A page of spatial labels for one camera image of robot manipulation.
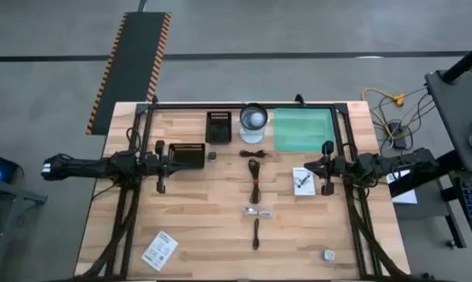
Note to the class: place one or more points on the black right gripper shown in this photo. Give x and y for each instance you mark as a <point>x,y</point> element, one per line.
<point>328,172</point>

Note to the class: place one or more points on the black hazard-striped floor mat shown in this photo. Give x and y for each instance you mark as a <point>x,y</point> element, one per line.
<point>134,70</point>

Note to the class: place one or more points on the grey metal stand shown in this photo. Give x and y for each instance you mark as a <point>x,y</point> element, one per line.
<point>8,203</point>

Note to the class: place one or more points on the large black plastic basket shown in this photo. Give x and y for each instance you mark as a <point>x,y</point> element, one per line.
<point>192,154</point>

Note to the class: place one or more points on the white folded paper leaflet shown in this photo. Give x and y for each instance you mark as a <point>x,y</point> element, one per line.
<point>159,250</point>

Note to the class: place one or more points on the black diagonal pole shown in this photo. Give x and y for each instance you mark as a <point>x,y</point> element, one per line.
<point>464,62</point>

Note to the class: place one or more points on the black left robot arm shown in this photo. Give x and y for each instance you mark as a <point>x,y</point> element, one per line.
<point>83,167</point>

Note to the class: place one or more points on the black power adapter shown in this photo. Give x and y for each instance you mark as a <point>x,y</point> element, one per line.
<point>398,135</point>

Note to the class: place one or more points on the small black white adapter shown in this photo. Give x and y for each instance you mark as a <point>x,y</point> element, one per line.
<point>212,157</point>

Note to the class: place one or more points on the small black plastic basket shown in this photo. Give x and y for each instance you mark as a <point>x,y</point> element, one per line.
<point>218,131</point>

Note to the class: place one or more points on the small white square item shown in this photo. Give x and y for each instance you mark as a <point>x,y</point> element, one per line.
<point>328,255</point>

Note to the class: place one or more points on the white paper sheet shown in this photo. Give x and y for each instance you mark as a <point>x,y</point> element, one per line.
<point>406,196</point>

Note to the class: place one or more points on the black desk leg frame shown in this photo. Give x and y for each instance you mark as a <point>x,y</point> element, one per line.
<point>455,231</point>

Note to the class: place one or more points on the teal translucent plastic bin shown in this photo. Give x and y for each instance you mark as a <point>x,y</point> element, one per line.
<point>302,129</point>

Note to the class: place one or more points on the white metal tumbler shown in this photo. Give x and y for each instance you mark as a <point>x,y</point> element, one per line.
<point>253,117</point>

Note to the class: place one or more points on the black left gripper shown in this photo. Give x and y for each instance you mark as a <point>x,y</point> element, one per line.
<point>160,168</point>

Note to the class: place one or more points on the black aluminium table frame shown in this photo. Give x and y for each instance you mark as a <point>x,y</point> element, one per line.
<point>204,106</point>

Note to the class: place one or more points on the black side desk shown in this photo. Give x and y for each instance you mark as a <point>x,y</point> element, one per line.
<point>455,117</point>

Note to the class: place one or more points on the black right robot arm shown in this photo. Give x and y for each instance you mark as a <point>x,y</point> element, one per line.
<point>396,162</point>

